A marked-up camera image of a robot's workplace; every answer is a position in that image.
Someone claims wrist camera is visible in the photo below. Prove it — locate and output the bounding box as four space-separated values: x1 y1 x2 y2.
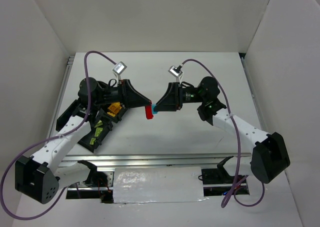
168 65 184 84
112 61 127 82

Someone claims light green slope lego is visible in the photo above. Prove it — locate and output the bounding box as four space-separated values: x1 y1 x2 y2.
96 120 103 127

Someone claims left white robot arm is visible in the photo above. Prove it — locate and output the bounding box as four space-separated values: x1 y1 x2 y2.
14 77 152 204

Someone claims small teal lego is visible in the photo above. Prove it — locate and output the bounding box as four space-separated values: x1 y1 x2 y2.
151 104 158 115

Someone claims small green lego piece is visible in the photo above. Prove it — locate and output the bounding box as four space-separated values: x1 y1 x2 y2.
89 138 96 145

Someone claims red arch lego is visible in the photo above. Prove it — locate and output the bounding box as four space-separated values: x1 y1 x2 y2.
145 104 154 120

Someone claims orange-yellow lego brick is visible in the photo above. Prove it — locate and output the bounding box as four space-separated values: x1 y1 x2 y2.
107 112 117 118

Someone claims orange flower lego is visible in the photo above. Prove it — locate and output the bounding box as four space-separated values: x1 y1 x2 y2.
107 102 122 115

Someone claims aluminium rail frame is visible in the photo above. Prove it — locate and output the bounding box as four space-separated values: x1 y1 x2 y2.
49 52 279 204

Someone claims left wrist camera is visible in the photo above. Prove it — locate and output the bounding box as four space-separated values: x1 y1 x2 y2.
112 61 127 82

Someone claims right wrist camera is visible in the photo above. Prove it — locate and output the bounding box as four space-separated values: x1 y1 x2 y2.
168 65 184 84

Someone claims black four-compartment tray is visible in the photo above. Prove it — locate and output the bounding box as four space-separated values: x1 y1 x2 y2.
55 99 127 153

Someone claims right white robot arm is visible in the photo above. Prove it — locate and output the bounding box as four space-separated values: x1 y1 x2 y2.
153 76 291 184

